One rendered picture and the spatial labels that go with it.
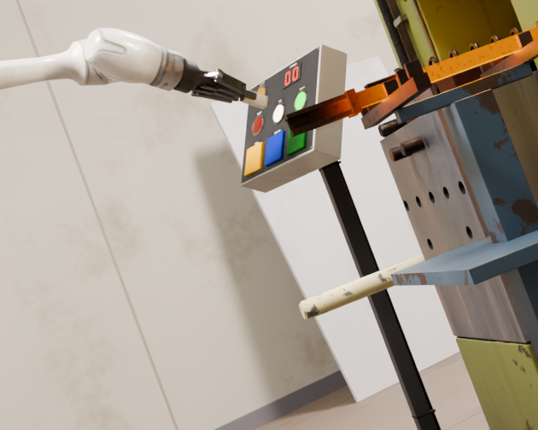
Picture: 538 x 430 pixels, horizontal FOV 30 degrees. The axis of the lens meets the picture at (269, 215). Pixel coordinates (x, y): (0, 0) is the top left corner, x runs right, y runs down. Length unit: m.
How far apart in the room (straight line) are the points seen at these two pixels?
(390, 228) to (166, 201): 1.08
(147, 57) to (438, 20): 0.65
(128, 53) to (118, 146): 2.56
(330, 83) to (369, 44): 3.15
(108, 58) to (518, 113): 0.88
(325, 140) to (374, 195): 2.54
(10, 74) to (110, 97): 2.63
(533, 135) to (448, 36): 0.50
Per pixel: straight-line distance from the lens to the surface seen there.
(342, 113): 1.43
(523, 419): 2.00
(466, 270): 1.26
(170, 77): 2.25
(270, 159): 2.49
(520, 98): 1.86
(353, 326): 4.59
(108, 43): 2.20
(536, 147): 1.86
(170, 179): 4.80
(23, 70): 2.23
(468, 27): 2.31
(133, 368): 4.60
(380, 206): 4.88
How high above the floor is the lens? 0.79
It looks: 1 degrees up
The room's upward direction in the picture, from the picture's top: 21 degrees counter-clockwise
